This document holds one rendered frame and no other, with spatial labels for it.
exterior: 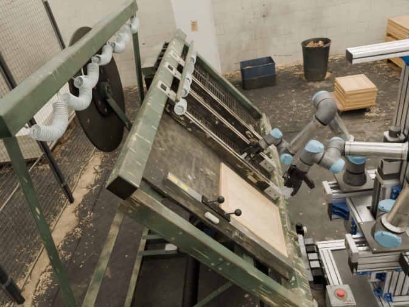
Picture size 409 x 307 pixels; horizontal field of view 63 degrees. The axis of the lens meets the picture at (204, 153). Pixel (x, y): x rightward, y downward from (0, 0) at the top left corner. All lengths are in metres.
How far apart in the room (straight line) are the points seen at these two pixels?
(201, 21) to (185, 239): 4.51
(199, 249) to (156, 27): 6.01
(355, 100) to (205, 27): 2.52
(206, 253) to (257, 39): 6.02
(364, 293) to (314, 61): 4.36
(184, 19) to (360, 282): 4.35
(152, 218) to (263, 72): 5.15
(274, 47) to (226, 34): 1.02
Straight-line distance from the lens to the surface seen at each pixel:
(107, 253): 2.65
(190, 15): 5.65
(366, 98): 5.34
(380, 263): 2.26
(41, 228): 1.71
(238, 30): 7.15
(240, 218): 1.96
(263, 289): 1.82
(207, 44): 5.75
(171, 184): 1.65
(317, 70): 6.47
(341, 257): 3.10
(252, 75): 6.33
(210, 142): 2.22
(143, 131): 1.63
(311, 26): 7.38
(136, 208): 1.44
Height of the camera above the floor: 2.61
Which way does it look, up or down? 33 degrees down
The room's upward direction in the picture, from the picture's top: 11 degrees counter-clockwise
